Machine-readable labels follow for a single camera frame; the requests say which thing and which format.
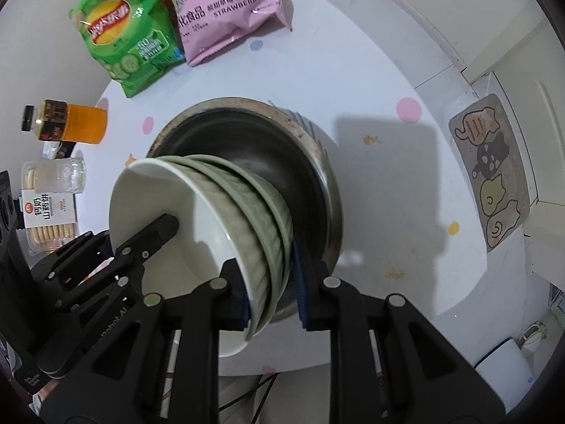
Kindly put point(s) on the small green ceramic bowl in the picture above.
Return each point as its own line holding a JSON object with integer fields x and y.
{"x": 285, "y": 225}

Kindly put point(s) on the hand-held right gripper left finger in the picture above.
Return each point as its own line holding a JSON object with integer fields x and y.
{"x": 234, "y": 291}

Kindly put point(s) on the pink snack bag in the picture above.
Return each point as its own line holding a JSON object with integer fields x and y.
{"x": 220, "y": 13}

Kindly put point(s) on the large steel bowl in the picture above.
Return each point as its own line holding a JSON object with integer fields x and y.
{"x": 282, "y": 172}

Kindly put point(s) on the green chips bag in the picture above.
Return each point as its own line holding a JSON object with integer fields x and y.
{"x": 128, "y": 39}

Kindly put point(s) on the clear plastic cup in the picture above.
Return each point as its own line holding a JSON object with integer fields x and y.
{"x": 70, "y": 174}

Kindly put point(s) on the cartoon floor mat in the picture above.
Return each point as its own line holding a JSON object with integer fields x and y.
{"x": 490, "y": 172}

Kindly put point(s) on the white box appliance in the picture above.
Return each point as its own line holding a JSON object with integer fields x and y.
{"x": 507, "y": 371}

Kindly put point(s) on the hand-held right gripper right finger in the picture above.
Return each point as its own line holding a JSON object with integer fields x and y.
{"x": 300, "y": 282}

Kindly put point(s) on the biscuit pack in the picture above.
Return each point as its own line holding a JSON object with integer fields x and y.
{"x": 48, "y": 221}

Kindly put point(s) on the orange drink bottle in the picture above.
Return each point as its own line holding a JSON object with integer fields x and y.
{"x": 70, "y": 121}

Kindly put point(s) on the white ceramic bowl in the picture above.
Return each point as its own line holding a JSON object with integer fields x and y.
{"x": 198, "y": 251}

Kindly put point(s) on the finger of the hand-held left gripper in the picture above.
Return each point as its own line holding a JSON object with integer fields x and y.
{"x": 75, "y": 256}
{"x": 154, "y": 229}

